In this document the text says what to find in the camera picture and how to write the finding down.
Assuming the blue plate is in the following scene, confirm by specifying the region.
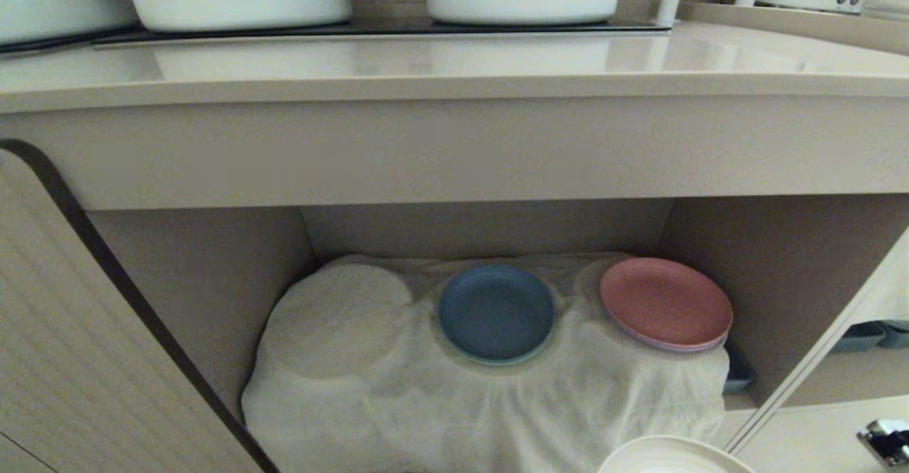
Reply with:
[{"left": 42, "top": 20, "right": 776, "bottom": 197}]
[{"left": 437, "top": 263, "right": 557, "bottom": 366}]

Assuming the pink plate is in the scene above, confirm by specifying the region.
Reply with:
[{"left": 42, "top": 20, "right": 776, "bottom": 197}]
[{"left": 599, "top": 257, "right": 734, "bottom": 349}]

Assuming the lilac plate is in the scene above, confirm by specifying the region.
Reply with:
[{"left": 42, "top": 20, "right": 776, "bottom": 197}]
[{"left": 616, "top": 315, "right": 734, "bottom": 354}]

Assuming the white plate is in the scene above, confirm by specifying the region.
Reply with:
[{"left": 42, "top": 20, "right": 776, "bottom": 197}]
[{"left": 597, "top": 435, "right": 755, "bottom": 473}]

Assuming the beige kitchen cabinet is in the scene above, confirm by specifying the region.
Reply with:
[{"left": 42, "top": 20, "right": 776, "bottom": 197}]
[{"left": 0, "top": 1, "right": 909, "bottom": 473}]

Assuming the white cloth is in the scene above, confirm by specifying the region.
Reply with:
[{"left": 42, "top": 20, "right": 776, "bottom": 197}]
[{"left": 241, "top": 251, "right": 732, "bottom": 473}]

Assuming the black induction cooktop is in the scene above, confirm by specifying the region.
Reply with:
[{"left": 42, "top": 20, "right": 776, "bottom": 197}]
[{"left": 0, "top": 17, "right": 673, "bottom": 55}]

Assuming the grey-blue tray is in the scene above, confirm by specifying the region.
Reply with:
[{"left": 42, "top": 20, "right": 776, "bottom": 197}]
[{"left": 723, "top": 344, "right": 756, "bottom": 395}]

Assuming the beige ribbed cabinet door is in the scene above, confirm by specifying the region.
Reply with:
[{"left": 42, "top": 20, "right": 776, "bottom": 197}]
[{"left": 0, "top": 139, "right": 279, "bottom": 473}]

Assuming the white frying pan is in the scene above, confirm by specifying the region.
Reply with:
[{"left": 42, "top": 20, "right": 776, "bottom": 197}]
[{"left": 0, "top": 0, "right": 140, "bottom": 46}]

